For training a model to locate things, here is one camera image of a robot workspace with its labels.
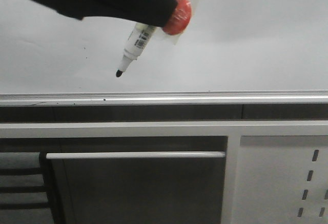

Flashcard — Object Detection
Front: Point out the white whiteboard marker black tip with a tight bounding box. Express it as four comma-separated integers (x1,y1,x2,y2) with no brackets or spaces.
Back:
116,23,157,77

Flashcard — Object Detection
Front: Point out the dark angled shelf panel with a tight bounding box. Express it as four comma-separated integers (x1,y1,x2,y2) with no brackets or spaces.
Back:
46,151,226,223

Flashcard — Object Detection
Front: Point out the white perforated metal panel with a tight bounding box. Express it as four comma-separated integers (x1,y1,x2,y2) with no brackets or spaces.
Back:
233,136,327,223

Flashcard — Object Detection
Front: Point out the white whiteboard with aluminium frame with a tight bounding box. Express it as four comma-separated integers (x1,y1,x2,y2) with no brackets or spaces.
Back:
1,0,327,106

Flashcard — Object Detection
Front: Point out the white metal shelf frame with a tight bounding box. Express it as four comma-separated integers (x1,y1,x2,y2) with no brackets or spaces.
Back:
1,120,327,223

